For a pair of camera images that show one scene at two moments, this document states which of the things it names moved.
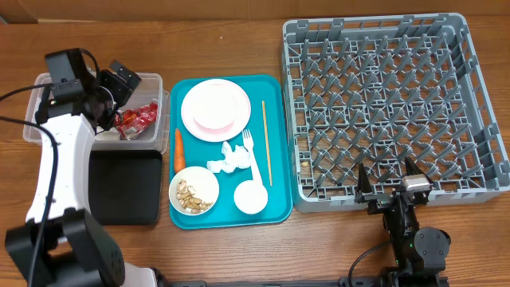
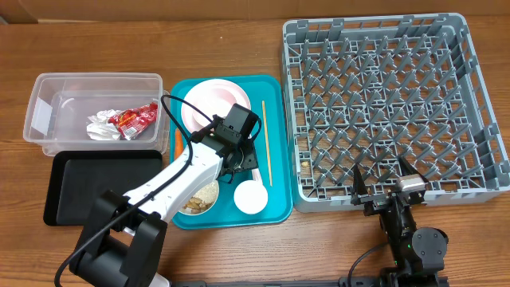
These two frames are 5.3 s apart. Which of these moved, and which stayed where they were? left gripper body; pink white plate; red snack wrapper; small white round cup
Moved: left gripper body
Stayed: red snack wrapper; small white round cup; pink white plate
